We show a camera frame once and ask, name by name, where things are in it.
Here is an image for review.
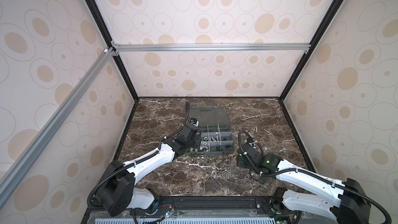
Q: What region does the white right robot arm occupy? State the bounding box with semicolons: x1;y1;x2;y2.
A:
237;144;371;224

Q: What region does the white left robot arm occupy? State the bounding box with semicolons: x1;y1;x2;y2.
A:
87;118;201;217

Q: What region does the clear plastic compartment box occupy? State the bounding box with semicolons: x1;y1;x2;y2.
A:
186;106;234;156

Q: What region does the silver aluminium crossbar rear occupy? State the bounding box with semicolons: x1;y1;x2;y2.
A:
115;43;311;52

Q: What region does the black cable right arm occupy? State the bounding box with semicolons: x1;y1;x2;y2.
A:
237;130;392;224

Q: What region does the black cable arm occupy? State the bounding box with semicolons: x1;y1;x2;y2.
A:
237;130;392;224
86;101;191;208

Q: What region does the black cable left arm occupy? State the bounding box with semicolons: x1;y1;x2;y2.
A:
86;101;191;208

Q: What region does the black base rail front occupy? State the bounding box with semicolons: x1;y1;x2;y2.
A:
81;194;349;224

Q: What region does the silver aluminium rail left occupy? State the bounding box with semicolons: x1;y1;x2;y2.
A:
1;47;116;208

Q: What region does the black corner frame post left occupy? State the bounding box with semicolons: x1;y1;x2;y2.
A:
85;0;139;101

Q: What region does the black corner frame post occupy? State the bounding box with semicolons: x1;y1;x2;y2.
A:
279;0;344;103
85;0;139;101

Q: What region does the black corner frame post right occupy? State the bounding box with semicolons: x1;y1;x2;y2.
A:
279;0;344;103

